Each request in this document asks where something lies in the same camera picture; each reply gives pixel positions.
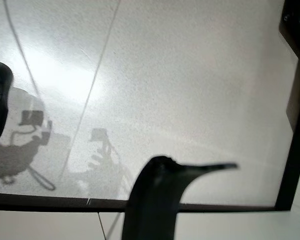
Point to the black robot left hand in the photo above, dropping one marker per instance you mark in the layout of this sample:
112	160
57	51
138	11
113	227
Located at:
152	200

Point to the black robot foot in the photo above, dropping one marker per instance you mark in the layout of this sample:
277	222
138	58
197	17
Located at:
0	112

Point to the white cabinet door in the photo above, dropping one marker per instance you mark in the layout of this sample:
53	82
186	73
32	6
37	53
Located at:
40	225
227	225

